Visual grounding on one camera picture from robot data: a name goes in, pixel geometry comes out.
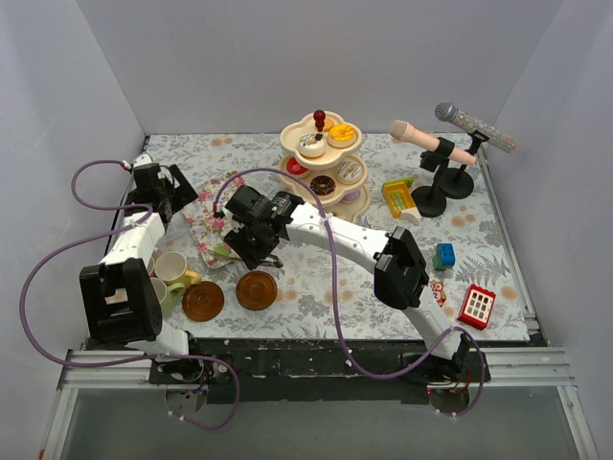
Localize yellow cup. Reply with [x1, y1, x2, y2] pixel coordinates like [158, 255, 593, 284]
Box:
[154, 251, 202, 288]

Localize red glazed donut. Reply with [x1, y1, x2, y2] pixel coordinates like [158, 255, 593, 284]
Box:
[285, 157, 309, 178]

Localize blue toy brick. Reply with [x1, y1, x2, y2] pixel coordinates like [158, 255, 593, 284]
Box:
[435, 242, 456, 265]

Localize black microphone stand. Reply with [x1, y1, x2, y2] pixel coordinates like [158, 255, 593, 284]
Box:
[441, 130, 489, 199]
[411, 151, 449, 219]

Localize cream three-tier dessert stand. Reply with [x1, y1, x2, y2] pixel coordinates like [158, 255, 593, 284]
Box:
[279, 110, 371, 223]

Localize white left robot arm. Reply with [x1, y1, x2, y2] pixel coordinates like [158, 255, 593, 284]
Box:
[79, 154, 204, 383]

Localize red toy window block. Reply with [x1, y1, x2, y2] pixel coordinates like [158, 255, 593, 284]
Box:
[457, 284, 496, 331]

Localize black microphone stand front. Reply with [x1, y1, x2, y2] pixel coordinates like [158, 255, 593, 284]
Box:
[411, 151, 449, 219]

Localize brown wooden coaster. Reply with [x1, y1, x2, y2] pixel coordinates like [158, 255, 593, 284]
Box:
[182, 281, 225, 322]
[236, 271, 278, 311]

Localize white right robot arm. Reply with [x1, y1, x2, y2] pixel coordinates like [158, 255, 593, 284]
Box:
[215, 186, 469, 381]

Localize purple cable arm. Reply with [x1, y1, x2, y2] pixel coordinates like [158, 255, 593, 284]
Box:
[213, 168, 488, 419]
[18, 158, 240, 430]

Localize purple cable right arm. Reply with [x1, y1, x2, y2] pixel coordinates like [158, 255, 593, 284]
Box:
[213, 168, 488, 419]

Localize green round biscuit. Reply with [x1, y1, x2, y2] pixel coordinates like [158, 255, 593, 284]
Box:
[212, 244, 231, 258]

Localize floral serving tray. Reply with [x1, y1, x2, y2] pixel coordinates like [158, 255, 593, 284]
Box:
[182, 171, 236, 269]

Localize silver glitter microphone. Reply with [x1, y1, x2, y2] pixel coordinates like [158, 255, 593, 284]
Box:
[435, 102, 517, 153]

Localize green cup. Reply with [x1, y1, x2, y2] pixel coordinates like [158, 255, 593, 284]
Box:
[160, 283, 186, 317]

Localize floral tablecloth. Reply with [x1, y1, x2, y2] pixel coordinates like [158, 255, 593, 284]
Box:
[144, 134, 531, 342]

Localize black microphone stand rear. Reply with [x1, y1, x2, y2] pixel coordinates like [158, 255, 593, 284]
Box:
[441, 130, 489, 199]

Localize white donut with chocolate square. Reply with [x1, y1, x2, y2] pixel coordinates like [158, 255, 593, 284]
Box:
[297, 133, 327, 158]

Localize green toy brick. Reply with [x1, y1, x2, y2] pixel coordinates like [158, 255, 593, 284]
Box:
[432, 254, 452, 271]

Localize red owl toy figure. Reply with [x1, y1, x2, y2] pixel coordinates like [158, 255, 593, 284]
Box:
[429, 280, 446, 308]

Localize yellow toy window block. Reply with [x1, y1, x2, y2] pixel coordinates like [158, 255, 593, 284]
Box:
[381, 177, 422, 225]

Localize yellow glazed donut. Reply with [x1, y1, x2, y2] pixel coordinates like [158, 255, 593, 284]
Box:
[327, 124, 357, 149]

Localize white donut chocolate stripes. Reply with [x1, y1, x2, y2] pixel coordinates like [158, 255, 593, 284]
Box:
[335, 160, 364, 185]

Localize brown wooden coaster near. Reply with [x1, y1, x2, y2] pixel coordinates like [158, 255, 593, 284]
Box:
[182, 281, 225, 322]

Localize chocolate sprinkled donut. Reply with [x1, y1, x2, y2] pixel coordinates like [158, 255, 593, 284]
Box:
[309, 174, 336, 196]

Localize metal serving tongs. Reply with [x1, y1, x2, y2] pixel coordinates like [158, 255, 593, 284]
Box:
[208, 246, 284, 270]

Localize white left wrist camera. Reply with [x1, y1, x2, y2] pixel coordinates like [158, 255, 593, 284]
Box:
[121, 153, 154, 172]

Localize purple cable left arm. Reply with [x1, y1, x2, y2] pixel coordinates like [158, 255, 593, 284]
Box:
[18, 158, 240, 430]

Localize purple sprinkled donut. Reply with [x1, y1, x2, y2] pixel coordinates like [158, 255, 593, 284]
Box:
[342, 190, 361, 204]

